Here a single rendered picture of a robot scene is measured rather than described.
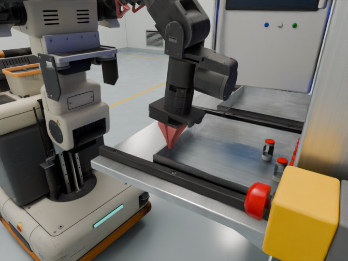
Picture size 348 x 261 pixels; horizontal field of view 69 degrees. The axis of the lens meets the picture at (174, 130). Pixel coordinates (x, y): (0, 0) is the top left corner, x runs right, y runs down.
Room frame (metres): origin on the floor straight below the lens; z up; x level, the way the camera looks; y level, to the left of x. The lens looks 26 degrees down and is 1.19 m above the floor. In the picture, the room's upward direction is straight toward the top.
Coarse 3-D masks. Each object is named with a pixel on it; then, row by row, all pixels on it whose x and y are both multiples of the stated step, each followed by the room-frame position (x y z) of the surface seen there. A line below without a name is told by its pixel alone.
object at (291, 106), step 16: (240, 96) 0.91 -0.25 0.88; (256, 96) 0.91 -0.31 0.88; (272, 96) 0.89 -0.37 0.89; (288, 96) 0.86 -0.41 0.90; (304, 96) 0.84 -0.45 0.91; (240, 112) 0.70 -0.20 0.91; (256, 112) 0.67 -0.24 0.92; (272, 112) 0.75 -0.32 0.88; (288, 112) 0.75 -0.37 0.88; (304, 112) 0.75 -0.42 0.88
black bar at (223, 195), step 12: (108, 156) 0.48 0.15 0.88; (120, 156) 0.46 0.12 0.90; (132, 156) 0.46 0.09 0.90; (144, 168) 0.43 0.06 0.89; (156, 168) 0.42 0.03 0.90; (168, 168) 0.42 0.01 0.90; (168, 180) 0.40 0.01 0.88; (180, 180) 0.39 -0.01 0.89; (192, 180) 0.38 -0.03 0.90; (204, 192) 0.36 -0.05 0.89; (216, 192) 0.35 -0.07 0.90; (228, 192) 0.35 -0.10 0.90; (228, 204) 0.34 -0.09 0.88; (240, 204) 0.32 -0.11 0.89; (264, 216) 0.30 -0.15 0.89
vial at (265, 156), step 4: (264, 144) 0.49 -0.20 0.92; (268, 144) 0.47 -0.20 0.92; (272, 144) 0.47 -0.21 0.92; (264, 148) 0.48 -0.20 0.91; (268, 148) 0.47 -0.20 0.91; (272, 148) 0.47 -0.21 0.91; (264, 152) 0.48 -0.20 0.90; (268, 152) 0.47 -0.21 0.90; (272, 152) 0.47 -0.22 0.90; (264, 156) 0.47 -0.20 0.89; (268, 156) 0.47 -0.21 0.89; (268, 160) 0.47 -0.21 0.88
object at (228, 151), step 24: (216, 120) 0.64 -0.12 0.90; (192, 144) 0.54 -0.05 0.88; (216, 144) 0.54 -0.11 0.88; (240, 144) 0.54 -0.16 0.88; (288, 144) 0.54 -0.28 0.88; (192, 168) 0.40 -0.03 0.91; (216, 168) 0.44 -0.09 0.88; (240, 168) 0.44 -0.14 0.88; (264, 168) 0.44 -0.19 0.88; (240, 192) 0.35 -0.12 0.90
